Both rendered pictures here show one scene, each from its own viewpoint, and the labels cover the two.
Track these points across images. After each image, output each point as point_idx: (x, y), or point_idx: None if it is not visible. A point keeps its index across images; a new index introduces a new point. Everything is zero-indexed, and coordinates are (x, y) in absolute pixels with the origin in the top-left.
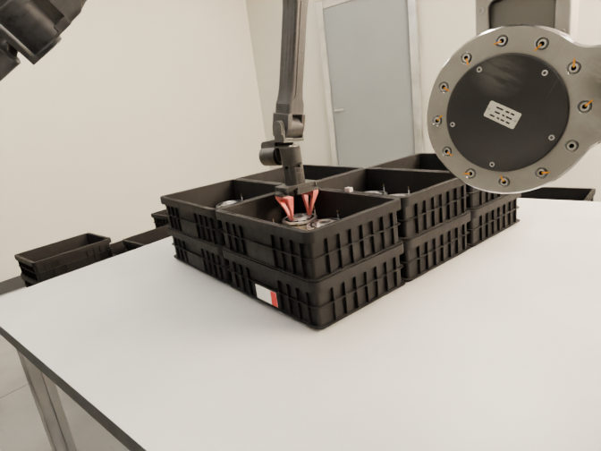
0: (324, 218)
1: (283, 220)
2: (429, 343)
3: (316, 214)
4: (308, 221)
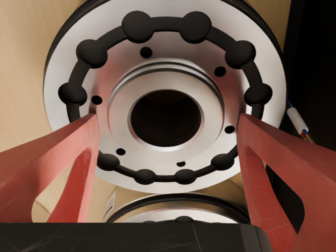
0: (224, 221)
1: (49, 77)
2: None
3: (319, 84)
4: (162, 191)
